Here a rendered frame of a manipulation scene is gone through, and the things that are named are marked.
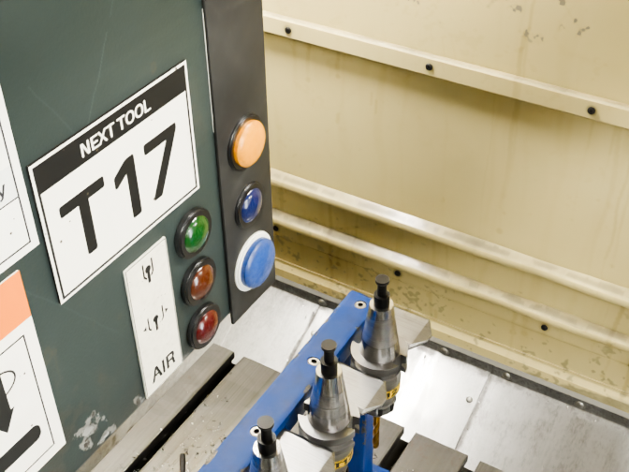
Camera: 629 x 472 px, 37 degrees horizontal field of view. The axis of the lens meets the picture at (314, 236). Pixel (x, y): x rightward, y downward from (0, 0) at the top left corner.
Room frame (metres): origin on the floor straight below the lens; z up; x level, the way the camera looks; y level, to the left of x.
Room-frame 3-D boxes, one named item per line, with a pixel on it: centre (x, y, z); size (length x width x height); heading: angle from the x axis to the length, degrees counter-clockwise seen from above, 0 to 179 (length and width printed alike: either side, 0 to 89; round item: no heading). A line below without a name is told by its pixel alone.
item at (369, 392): (0.68, -0.04, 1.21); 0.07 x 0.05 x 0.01; 59
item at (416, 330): (0.78, -0.10, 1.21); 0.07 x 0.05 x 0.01; 59
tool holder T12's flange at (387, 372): (0.73, -0.07, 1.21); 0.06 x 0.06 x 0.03
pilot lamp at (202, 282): (0.37, 0.06, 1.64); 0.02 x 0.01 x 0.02; 149
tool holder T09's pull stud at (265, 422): (0.54, 0.05, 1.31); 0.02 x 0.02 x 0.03
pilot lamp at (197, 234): (0.37, 0.06, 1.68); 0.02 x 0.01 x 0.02; 149
